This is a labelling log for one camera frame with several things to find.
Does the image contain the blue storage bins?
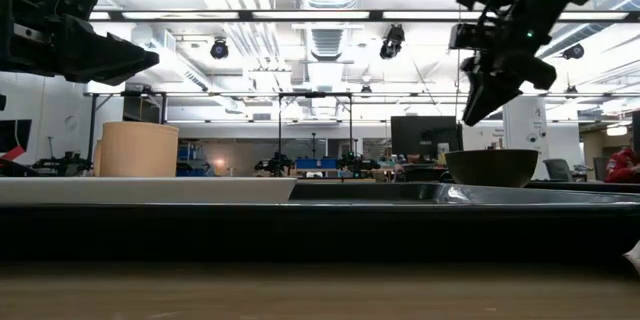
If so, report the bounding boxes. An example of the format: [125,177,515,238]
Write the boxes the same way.
[175,141,207,178]

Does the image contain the person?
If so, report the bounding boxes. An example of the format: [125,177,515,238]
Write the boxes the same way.
[393,152,439,182]
[603,135,640,184]

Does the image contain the black bowl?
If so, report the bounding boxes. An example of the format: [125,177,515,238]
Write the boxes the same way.
[444,148,541,189]

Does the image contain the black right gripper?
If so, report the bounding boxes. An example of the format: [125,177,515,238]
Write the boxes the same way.
[448,20,559,128]

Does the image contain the orange paper cup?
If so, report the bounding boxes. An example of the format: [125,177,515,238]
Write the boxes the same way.
[93,120,180,179]

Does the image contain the grey cloth napkin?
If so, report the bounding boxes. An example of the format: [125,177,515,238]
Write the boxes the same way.
[621,238,640,275]

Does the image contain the black aluminium table frame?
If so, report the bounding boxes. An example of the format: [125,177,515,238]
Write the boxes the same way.
[89,8,640,23]

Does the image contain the grey office chair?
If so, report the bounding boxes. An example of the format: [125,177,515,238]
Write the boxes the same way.
[542,158,575,183]

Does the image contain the white round plate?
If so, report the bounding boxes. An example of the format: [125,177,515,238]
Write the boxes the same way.
[0,176,298,205]

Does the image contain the black plastic tray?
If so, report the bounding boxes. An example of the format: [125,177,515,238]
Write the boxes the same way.
[0,181,640,262]

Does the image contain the white building pillar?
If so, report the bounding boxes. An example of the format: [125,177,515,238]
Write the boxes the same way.
[501,96,550,181]

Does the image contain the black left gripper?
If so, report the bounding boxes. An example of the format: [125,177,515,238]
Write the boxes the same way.
[0,0,161,87]

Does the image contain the black computer monitor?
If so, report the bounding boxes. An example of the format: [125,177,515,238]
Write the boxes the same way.
[390,115,464,161]

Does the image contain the blue flat box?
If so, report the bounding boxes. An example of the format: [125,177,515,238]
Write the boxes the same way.
[294,157,341,172]

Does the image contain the black overhead camera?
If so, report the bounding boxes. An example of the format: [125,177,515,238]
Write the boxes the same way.
[378,23,407,61]

